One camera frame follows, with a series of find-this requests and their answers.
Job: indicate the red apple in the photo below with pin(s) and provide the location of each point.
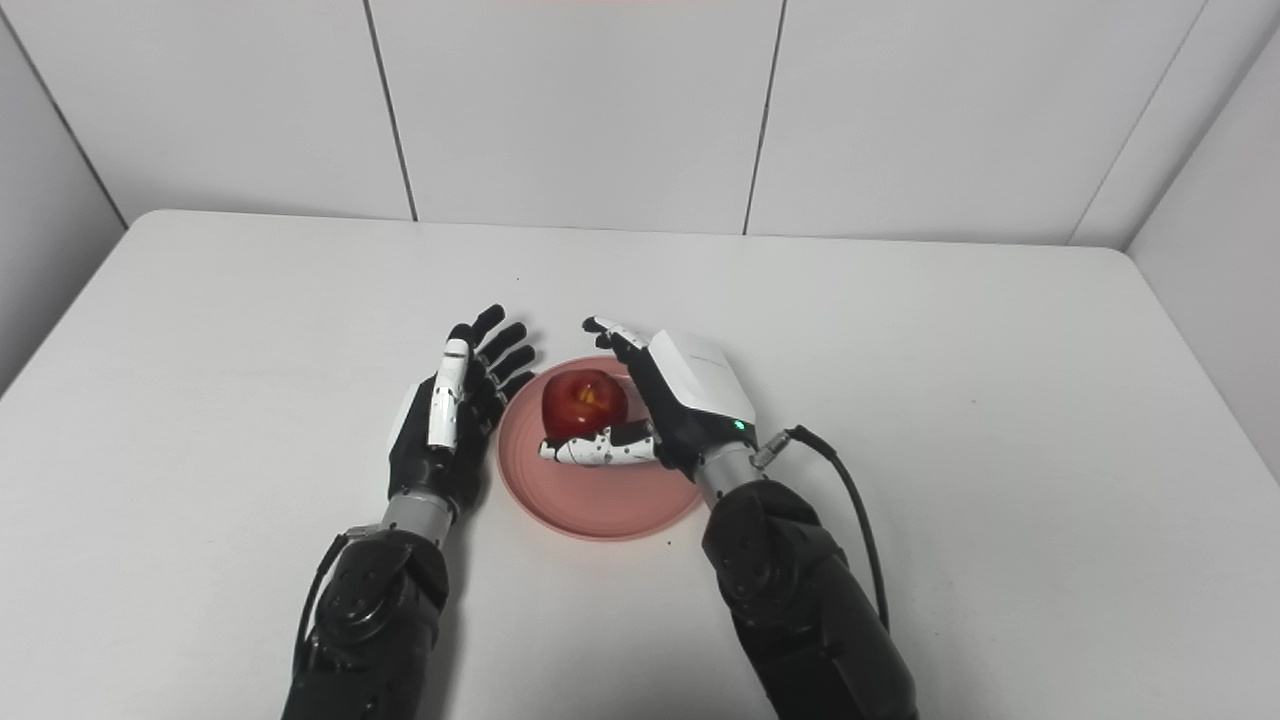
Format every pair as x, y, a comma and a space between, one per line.
580, 400

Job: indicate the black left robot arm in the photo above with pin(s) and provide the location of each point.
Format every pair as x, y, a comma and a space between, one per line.
375, 620

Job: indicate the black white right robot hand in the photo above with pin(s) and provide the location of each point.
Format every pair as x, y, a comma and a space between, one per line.
700, 390

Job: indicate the pink round plate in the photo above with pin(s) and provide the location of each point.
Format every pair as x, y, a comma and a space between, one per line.
600, 500

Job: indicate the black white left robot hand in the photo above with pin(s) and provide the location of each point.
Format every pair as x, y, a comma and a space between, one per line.
430, 465

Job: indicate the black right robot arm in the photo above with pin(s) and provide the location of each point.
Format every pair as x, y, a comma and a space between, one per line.
800, 600

